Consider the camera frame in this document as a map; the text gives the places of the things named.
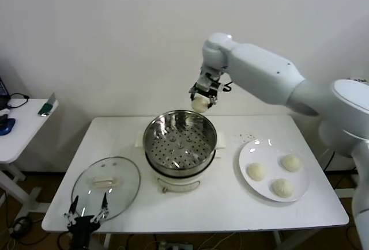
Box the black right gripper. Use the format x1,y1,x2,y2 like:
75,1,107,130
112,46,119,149
189,68,225,109

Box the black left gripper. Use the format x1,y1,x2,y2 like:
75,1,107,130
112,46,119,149
63,191,110,250

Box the white steamed baozi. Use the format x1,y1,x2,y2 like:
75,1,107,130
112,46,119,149
191,94,213,113
247,162,266,181
281,154,302,172
270,177,295,198

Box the glass lid with cream handle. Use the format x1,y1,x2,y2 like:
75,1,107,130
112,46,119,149
71,156,141,224

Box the stainless steel steamer basket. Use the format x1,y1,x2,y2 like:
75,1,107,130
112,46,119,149
134,109,227,176

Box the white round plate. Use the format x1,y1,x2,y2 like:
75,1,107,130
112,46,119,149
238,139,311,203

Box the white electric cooker pot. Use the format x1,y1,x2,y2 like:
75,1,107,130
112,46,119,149
145,146,223,195

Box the white power strip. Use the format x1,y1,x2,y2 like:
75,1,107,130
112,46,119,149
157,241,194,250

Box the white side table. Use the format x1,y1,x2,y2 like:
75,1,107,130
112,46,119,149
0,99,60,215

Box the blue computer mouse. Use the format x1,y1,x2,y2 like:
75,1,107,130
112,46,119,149
0,113,16,136

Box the laptop screen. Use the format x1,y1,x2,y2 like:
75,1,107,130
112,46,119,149
0,77,10,110

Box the black cable bundle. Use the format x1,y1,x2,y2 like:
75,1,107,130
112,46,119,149
11,217,33,233

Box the green handled scraper tool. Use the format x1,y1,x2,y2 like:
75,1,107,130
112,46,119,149
37,93,56,118

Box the black laptop cable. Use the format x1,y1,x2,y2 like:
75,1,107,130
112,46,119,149
7,93,30,110

